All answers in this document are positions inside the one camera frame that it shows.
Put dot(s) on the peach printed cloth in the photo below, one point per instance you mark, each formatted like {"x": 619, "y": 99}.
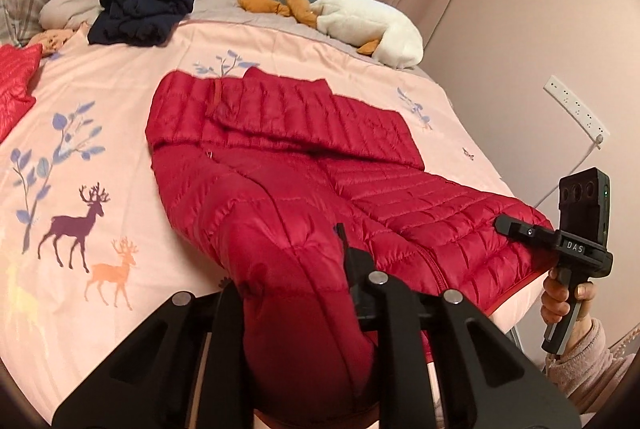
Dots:
{"x": 50, "y": 40}

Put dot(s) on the person's right hand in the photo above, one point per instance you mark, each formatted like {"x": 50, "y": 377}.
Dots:
{"x": 554, "y": 296}

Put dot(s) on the pink deer printed blanket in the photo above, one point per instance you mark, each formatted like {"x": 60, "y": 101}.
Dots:
{"x": 100, "y": 149}

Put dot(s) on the navy blue clothing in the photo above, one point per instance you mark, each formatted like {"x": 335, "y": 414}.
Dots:
{"x": 140, "y": 9}

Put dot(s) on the person's right forearm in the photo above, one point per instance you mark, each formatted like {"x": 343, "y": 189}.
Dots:
{"x": 590, "y": 359}

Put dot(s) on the white goose plush toy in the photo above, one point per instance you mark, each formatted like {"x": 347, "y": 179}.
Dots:
{"x": 370, "y": 21}

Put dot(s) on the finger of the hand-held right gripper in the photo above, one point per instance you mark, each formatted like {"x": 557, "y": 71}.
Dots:
{"x": 525, "y": 233}

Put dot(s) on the white power strip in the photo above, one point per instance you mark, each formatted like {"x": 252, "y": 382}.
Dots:
{"x": 575, "y": 104}

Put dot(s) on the grey bed sheet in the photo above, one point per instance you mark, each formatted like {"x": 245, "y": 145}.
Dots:
{"x": 280, "y": 16}

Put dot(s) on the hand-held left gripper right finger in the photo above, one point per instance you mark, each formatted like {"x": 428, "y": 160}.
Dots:
{"x": 372, "y": 309}

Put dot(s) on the grey crumpled cloth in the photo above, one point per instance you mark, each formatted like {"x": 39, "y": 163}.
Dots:
{"x": 70, "y": 6}

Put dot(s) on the light red down jacket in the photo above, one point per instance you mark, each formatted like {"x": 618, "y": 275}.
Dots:
{"x": 15, "y": 79}

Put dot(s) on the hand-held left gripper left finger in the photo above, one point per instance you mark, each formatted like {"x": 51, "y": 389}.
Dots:
{"x": 227, "y": 309}

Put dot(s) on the dark red down jacket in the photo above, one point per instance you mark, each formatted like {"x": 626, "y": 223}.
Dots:
{"x": 300, "y": 189}

